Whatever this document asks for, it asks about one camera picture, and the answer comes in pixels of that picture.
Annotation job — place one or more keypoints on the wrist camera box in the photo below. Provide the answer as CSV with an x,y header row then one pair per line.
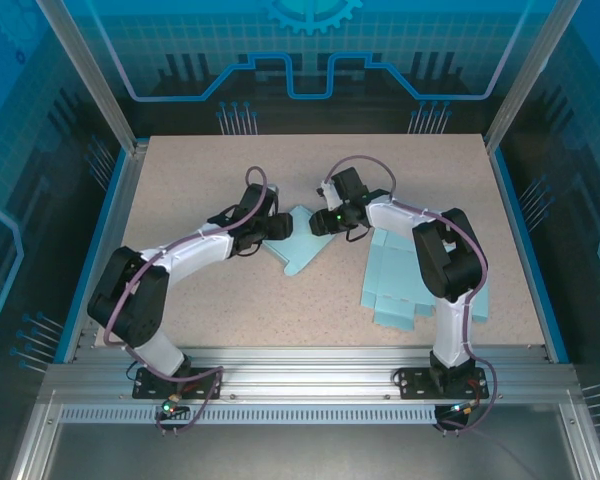
x,y
330,197
275,190

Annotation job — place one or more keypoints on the aluminium frame post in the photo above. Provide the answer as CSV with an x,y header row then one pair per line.
x,y
523,85
100,85

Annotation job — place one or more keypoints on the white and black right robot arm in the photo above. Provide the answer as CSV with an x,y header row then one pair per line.
x,y
395,217

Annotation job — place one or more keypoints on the teal paper box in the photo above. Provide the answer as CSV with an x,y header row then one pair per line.
x,y
300,250
390,290

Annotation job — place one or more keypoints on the blue edged side rail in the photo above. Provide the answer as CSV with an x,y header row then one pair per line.
x,y
114,225
519,225

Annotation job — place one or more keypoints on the aluminium mounting beam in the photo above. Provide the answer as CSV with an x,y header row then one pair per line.
x,y
305,370

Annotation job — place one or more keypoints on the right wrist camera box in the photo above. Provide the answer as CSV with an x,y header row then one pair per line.
x,y
330,197

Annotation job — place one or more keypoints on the small board with green light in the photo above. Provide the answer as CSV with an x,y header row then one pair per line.
x,y
169,407
460,409

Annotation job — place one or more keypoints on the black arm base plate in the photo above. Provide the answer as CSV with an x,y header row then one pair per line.
x,y
207,392
415,385

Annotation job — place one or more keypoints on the aluminium lower frame rail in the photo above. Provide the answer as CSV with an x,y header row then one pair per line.
x,y
582,445
30,450

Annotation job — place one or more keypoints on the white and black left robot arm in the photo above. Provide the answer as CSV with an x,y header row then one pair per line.
x,y
195,250

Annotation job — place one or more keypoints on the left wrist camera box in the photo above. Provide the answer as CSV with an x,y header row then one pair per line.
x,y
275,190

